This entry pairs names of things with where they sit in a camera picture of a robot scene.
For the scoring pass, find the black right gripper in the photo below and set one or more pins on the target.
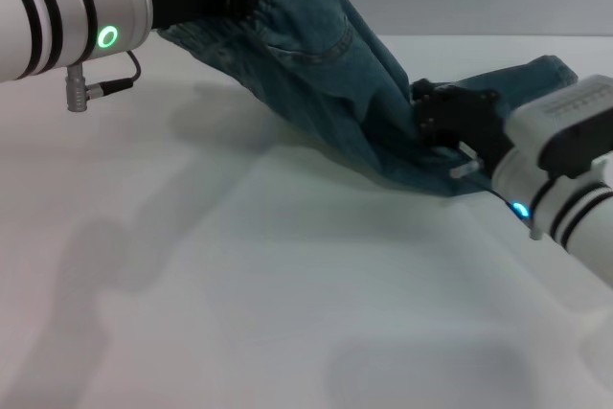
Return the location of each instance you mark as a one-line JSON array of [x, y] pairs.
[[479, 126]]

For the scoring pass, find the blue denim shorts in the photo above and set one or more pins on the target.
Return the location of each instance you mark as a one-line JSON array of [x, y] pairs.
[[330, 74]]

